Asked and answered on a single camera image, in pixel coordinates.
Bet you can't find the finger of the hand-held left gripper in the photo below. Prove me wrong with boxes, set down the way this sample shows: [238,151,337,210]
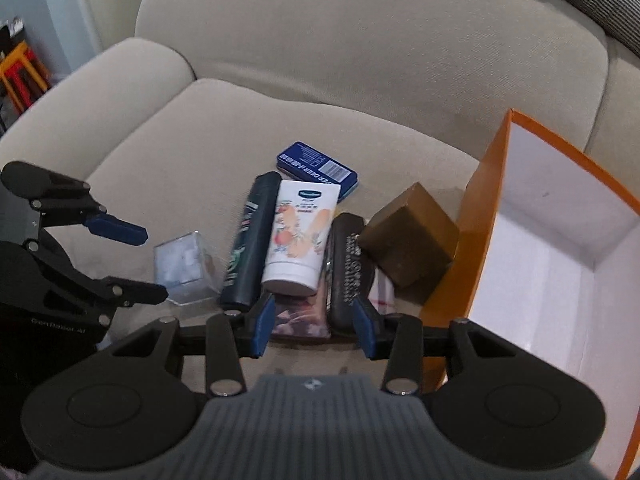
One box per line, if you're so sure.
[0,161,149,247]
[24,229,169,327]

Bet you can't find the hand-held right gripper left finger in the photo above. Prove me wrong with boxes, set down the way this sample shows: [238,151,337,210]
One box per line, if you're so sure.
[107,293,276,397]

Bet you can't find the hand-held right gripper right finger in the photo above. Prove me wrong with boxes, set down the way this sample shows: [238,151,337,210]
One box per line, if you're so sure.
[352,299,521,396]

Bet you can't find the photo print box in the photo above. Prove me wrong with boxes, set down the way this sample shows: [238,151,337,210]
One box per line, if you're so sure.
[270,292,333,344]

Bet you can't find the white red plaid case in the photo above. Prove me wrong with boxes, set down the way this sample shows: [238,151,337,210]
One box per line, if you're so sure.
[367,270,399,317]

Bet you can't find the white lotion tube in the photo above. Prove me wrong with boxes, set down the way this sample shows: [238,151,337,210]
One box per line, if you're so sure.
[261,180,342,297]

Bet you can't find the orange cardboard box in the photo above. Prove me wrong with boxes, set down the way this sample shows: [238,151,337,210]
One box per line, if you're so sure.
[417,108,640,480]

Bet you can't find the clear plastic cube box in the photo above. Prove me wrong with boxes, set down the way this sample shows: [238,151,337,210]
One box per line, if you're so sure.
[153,231,221,307]

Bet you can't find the black glasses case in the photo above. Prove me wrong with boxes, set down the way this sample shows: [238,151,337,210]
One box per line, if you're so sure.
[326,212,375,337]

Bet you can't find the dark green tube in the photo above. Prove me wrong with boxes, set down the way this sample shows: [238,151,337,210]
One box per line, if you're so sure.
[218,171,283,311]

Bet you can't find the brown box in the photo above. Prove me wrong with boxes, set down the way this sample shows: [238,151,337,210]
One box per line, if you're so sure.
[358,182,460,306]

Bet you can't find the blue tin box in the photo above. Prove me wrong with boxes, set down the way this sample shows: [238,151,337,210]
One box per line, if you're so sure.
[276,141,359,204]

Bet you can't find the orange stool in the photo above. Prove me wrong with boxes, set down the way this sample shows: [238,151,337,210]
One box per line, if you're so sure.
[0,42,52,114]

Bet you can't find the beige sofa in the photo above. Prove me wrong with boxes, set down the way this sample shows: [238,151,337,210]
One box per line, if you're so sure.
[0,0,640,396]

